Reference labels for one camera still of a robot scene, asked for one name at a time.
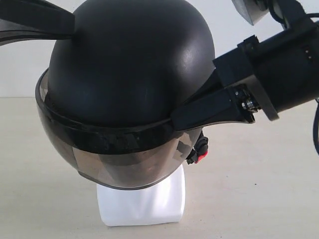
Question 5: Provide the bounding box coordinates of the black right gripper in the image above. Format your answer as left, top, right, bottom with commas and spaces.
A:
170, 18, 319, 131

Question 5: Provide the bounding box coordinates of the black helmet with tinted visor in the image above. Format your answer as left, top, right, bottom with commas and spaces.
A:
35, 0, 215, 190

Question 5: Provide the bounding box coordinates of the white mannequin head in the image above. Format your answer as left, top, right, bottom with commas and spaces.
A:
97, 165, 185, 227

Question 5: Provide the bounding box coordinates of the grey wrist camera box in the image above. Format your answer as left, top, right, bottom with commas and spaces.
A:
232, 0, 269, 26

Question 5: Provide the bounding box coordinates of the black cable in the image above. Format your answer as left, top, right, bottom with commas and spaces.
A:
311, 98, 319, 156

